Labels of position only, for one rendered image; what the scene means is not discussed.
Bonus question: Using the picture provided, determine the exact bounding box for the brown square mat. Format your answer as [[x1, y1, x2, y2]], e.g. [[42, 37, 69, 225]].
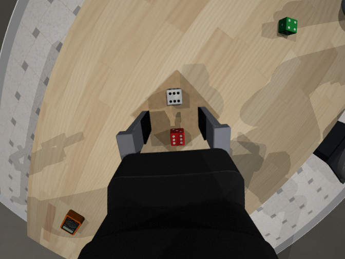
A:
[[132, 70, 219, 151]]

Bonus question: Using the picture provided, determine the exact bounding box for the green die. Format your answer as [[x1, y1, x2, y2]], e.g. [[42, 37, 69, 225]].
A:
[[278, 17, 297, 35]]

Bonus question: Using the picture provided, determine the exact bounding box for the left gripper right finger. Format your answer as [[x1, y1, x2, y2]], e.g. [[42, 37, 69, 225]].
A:
[[198, 106, 231, 154]]

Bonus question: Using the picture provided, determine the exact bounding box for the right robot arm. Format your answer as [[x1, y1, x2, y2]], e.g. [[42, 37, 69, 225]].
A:
[[337, 149, 345, 179]]

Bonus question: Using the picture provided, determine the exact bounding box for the orange digital multimeter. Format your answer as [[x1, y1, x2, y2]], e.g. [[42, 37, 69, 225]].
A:
[[60, 210, 84, 235]]

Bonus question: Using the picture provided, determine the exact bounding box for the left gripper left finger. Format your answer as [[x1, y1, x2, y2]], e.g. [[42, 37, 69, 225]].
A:
[[116, 111, 151, 160]]

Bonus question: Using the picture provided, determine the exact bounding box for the red die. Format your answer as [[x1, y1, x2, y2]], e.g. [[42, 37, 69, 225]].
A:
[[170, 128, 185, 146]]

